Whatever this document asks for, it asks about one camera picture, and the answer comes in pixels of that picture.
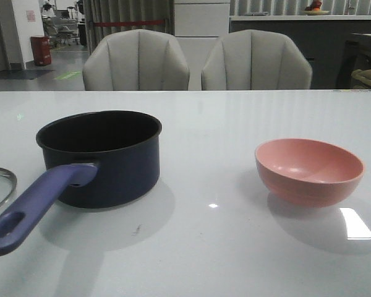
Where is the white cabinet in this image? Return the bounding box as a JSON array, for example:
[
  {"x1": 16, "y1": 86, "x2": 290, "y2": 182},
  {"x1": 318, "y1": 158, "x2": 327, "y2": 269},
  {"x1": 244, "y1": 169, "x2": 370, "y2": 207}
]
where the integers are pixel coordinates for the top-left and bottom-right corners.
[{"x1": 174, "y1": 1, "x2": 231, "y2": 90}]

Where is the dark sideboard counter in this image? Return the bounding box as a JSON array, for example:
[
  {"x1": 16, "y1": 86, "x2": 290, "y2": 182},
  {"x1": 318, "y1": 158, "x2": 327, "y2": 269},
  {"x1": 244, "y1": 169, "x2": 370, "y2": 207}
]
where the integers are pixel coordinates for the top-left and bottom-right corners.
[{"x1": 229, "y1": 15, "x2": 371, "y2": 89}]

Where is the left grey upholstered chair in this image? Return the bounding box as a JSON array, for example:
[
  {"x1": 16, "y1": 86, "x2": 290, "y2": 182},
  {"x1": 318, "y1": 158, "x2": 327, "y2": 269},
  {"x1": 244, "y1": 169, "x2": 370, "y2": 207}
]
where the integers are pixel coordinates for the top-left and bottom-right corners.
[{"x1": 82, "y1": 29, "x2": 190, "y2": 91}]

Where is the coloured sticker strip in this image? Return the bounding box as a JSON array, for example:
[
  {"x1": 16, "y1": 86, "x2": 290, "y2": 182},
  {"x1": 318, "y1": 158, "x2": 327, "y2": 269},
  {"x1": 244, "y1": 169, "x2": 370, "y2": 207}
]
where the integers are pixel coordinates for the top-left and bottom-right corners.
[{"x1": 333, "y1": 88, "x2": 371, "y2": 92}]

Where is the right grey upholstered chair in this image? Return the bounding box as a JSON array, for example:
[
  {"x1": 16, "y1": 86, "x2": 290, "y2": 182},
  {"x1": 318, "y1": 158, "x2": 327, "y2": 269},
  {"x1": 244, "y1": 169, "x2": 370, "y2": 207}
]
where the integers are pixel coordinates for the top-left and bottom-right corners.
[{"x1": 201, "y1": 30, "x2": 312, "y2": 90}]

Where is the red barrier bar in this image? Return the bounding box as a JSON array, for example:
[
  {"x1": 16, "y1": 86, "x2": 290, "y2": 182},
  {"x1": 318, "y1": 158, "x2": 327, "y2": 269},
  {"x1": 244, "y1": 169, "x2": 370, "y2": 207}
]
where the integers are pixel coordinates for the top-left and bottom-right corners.
[{"x1": 93, "y1": 19, "x2": 166, "y2": 27}]

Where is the beige cushion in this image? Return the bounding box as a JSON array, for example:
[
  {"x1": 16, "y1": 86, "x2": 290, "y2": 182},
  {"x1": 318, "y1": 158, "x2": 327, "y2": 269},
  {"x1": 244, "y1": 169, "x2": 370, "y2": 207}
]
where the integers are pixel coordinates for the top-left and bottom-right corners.
[{"x1": 351, "y1": 69, "x2": 371, "y2": 89}]

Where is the red bin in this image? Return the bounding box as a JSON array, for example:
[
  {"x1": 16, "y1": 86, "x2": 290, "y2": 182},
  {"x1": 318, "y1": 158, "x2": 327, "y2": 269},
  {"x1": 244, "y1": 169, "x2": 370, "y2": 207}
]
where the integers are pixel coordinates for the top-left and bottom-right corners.
[{"x1": 30, "y1": 36, "x2": 51, "y2": 66}]

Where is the fruit plate on counter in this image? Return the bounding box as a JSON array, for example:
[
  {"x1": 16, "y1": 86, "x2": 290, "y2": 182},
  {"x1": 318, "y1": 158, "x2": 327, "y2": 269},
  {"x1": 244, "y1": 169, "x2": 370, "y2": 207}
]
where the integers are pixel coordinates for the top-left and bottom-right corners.
[{"x1": 301, "y1": 0, "x2": 330, "y2": 16}]

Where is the grey upholstered chair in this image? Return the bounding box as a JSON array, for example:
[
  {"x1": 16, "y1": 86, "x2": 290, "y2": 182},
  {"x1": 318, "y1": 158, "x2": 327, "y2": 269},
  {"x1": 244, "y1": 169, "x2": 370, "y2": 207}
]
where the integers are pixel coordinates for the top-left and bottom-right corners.
[
  {"x1": 201, "y1": 30, "x2": 312, "y2": 90},
  {"x1": 82, "y1": 29, "x2": 190, "y2": 91}
]

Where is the pink plastic bowl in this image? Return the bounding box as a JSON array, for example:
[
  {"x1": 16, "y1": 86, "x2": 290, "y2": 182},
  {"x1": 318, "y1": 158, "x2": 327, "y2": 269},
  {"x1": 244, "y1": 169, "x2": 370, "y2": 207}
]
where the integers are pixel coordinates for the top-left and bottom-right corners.
[{"x1": 255, "y1": 138, "x2": 365, "y2": 207}]

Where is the dark blue saucepan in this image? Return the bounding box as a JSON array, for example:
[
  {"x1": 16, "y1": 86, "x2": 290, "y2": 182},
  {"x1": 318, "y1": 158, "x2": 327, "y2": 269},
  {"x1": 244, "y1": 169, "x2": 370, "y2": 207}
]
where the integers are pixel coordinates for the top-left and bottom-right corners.
[{"x1": 0, "y1": 110, "x2": 162, "y2": 256}]

